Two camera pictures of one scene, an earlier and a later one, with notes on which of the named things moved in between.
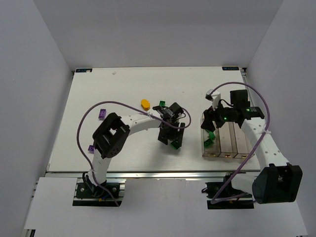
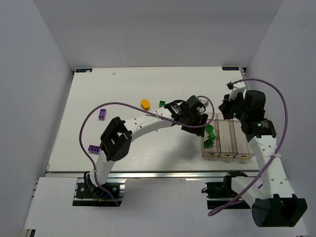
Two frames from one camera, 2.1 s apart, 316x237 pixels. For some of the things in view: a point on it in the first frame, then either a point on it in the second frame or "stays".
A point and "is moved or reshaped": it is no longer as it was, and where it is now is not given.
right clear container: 242,145 stays
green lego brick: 208,142 stays
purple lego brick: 91,149 stays
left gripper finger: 164,137 → 198,131
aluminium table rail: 155,175 stays
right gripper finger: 219,120 → 226,99
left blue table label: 84,70 stays
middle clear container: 228,146 stays
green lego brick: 175,144 is moved or reshaped
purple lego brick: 102,114 stays
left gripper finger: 180,134 → 203,122
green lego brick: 212,135 stays
